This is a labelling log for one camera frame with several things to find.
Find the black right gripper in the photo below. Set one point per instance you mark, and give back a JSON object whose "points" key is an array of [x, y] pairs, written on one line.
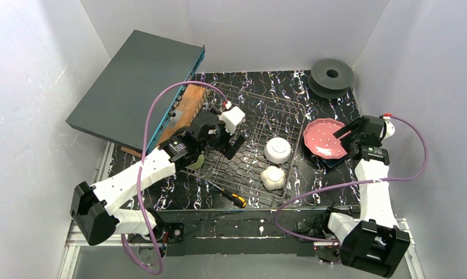
{"points": [[357, 136]]}

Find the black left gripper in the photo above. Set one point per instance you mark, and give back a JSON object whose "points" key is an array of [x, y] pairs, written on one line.
{"points": [[225, 140]]}

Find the pink polka dot plate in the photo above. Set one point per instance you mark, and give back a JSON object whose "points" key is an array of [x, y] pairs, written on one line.
{"points": [[320, 140]]}

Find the pink patterned bowl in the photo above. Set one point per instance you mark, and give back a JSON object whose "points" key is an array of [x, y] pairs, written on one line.
{"points": [[277, 150]]}

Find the white flower shaped bowl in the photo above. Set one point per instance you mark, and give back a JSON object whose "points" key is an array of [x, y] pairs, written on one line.
{"points": [[273, 178]]}

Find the light green ceramic mug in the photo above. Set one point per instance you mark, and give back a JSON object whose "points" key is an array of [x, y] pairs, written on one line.
{"points": [[198, 163]]}

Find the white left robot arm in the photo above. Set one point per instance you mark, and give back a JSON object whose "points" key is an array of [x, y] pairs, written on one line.
{"points": [[96, 209]]}

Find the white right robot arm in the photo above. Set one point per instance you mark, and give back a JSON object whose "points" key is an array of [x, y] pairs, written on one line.
{"points": [[375, 244]]}

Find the dark blue plate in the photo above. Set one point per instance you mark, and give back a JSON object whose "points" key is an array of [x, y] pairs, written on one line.
{"points": [[330, 163]]}

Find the yellow black screwdriver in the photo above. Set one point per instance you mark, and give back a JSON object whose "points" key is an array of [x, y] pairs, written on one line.
{"points": [[237, 200]]}

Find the black filament spool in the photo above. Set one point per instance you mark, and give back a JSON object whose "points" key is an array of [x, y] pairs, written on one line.
{"points": [[330, 78]]}

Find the dark grey flat box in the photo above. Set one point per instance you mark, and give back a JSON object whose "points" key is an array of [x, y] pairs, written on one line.
{"points": [[115, 107]]}

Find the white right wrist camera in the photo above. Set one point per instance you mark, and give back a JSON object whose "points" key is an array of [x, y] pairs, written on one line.
{"points": [[388, 128]]}

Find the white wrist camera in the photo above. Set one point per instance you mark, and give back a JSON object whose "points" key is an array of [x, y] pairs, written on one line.
{"points": [[232, 116], [388, 128]]}

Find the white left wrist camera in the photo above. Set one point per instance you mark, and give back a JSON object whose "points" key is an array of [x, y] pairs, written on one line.
{"points": [[232, 116]]}

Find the grey wire dish rack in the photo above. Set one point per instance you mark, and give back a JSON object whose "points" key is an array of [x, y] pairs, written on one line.
{"points": [[266, 117]]}

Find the wooden board with bracket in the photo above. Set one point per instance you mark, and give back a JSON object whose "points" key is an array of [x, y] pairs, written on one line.
{"points": [[188, 107]]}

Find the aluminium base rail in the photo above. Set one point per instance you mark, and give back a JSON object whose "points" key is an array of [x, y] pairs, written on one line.
{"points": [[226, 230]]}

